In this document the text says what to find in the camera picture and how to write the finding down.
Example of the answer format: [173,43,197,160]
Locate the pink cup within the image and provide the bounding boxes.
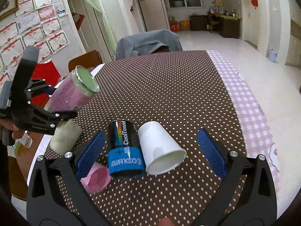
[81,162,112,194]

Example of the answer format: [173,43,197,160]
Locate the white refrigerator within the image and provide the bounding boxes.
[138,0,170,31]

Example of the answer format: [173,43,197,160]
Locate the pink checkered tablecloth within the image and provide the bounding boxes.
[207,50,280,192]

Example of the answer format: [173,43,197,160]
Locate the left hand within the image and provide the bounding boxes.
[1,119,25,146]

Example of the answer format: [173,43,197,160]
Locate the wooden chair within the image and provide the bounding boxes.
[68,50,103,72]

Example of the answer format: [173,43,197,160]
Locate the pale green cup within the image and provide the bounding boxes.
[49,120,83,156]

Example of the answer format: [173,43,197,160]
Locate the red felt bag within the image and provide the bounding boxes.
[30,60,61,108]

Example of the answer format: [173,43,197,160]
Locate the grey covered chair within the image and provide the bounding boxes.
[116,29,183,60]

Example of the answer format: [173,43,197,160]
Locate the white paper cup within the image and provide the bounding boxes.
[138,121,187,176]

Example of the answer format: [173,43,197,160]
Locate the black blue canister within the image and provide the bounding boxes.
[107,120,146,179]

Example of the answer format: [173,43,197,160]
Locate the framed floral painting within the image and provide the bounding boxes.
[0,0,18,20]

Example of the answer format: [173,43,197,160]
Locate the right hand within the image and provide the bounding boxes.
[158,217,174,226]

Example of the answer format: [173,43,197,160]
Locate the blue kettle on floor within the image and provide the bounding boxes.
[267,48,278,63]

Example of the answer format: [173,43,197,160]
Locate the brown polka dot tablecloth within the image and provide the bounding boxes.
[75,50,246,225]

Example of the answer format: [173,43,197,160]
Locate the dark wooden desk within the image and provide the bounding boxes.
[189,13,242,39]

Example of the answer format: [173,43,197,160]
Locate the pink green glass jar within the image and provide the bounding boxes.
[44,65,100,112]

